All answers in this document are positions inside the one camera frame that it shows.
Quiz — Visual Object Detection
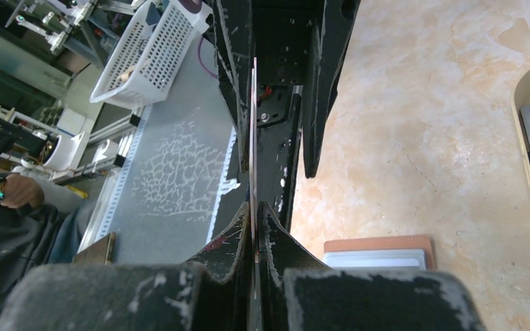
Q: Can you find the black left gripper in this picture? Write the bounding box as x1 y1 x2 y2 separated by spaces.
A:
212 0 361 179

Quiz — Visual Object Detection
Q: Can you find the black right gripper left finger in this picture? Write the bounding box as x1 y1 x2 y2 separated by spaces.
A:
0 203 251 330

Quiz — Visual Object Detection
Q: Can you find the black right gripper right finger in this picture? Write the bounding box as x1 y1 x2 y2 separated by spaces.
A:
256 202 485 330

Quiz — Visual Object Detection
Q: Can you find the thin white credit card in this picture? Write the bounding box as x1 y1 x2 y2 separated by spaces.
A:
248 57 259 301

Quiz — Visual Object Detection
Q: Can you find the tan leather card holder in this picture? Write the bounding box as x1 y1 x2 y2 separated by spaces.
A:
322 234 437 270

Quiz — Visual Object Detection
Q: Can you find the white perforated plastic basket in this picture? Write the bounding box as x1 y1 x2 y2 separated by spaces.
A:
90 1 213 108

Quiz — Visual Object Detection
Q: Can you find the person in dark clothing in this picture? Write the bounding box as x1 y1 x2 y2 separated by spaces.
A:
0 172 96 300

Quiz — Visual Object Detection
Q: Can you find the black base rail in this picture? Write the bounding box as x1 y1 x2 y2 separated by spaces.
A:
206 86 302 243

